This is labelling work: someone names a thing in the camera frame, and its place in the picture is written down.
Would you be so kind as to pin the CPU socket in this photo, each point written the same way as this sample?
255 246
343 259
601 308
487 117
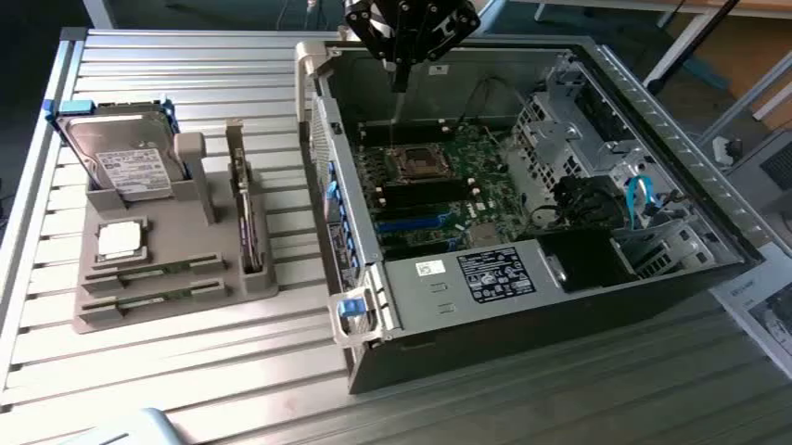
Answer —
415 162

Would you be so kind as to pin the grey computer box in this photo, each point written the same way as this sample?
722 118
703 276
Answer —
764 176

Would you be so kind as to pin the black RAM slot bank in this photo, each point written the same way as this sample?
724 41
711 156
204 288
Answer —
426 192

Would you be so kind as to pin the green RAM stick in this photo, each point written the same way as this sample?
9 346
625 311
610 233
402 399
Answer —
155 296
155 269

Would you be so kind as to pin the silver CPU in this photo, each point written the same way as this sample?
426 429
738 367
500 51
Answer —
118 240

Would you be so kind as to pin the blue expansion slot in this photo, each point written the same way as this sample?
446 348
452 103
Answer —
414 223

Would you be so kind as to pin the printed paper sheet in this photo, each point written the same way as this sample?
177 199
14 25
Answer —
761 306

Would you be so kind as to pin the black open PC case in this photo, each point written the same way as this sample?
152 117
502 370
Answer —
557 334

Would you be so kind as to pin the wooden desk with white frame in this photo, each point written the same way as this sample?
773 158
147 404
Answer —
766 55

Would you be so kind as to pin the blue case latch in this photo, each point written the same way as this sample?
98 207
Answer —
350 308

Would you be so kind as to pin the white power adapter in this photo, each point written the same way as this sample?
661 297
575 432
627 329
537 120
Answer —
725 149

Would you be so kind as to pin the graphics card with bracket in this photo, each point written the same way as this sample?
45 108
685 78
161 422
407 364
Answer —
247 208

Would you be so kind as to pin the grey power supply unit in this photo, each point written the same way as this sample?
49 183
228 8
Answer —
432 296

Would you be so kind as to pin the light blue plastic object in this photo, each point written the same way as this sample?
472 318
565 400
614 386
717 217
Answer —
132 428

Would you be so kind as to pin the silver chipset heatsink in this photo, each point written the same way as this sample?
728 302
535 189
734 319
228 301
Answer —
483 233

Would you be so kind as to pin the green motherboard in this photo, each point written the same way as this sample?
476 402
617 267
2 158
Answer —
476 194

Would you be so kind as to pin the blue disk carrier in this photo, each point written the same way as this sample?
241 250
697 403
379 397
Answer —
73 109

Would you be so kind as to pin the silver hard disk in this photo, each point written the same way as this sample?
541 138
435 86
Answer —
122 153

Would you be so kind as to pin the black fan shroud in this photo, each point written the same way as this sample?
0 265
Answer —
583 262

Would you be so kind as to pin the grey parts rack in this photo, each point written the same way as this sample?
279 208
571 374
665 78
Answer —
179 222

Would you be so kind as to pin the metal disk bay cage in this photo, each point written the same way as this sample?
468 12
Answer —
557 139

